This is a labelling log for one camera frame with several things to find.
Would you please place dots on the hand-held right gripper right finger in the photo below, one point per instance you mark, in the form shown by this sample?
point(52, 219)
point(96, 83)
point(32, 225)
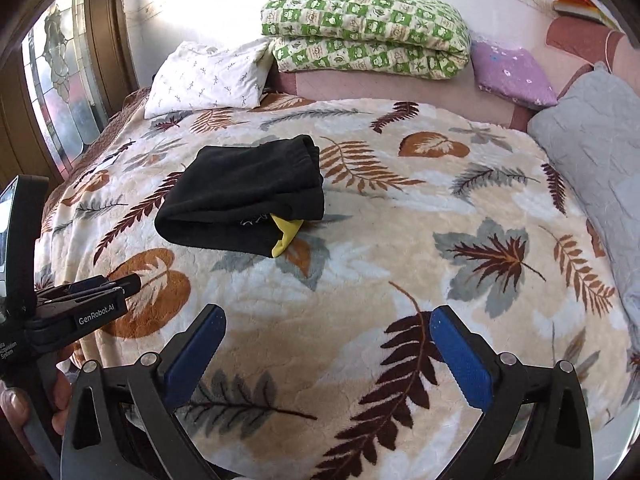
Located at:
point(460, 355)

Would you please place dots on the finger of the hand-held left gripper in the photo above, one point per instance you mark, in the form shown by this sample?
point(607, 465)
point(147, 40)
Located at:
point(95, 317)
point(95, 287)

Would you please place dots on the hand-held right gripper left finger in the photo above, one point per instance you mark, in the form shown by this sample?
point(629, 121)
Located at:
point(200, 355)

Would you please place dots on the black pants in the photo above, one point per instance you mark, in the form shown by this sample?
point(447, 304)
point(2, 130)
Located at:
point(240, 195)

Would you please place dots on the person's left hand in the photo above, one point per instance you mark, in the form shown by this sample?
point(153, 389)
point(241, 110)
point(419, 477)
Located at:
point(62, 395)

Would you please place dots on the leaf print plush blanket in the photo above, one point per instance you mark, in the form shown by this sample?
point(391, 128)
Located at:
point(350, 280)

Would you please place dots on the yellow cloth piece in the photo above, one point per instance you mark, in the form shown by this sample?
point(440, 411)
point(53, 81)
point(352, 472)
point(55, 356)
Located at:
point(286, 235)

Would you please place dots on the stained glass window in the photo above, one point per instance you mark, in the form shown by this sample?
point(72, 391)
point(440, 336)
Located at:
point(60, 75)

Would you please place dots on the white twig print pillow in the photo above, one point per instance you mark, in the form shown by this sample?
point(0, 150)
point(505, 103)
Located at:
point(205, 80)

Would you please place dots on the grey quilted blanket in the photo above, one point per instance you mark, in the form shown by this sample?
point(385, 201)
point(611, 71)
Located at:
point(595, 145)

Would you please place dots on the pink bed sheet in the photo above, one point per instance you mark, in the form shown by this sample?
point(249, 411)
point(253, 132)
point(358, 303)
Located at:
point(380, 92)

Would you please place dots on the purple floral folded blanket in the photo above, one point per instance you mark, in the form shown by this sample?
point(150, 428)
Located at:
point(510, 75)

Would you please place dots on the green patterned folded quilt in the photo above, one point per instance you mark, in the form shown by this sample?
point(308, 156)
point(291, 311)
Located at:
point(370, 35)

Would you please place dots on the stack of books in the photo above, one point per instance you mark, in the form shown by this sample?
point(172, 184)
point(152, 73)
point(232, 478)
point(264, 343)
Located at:
point(580, 7)

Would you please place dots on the wooden window frame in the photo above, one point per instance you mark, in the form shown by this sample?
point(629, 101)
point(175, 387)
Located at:
point(107, 20)

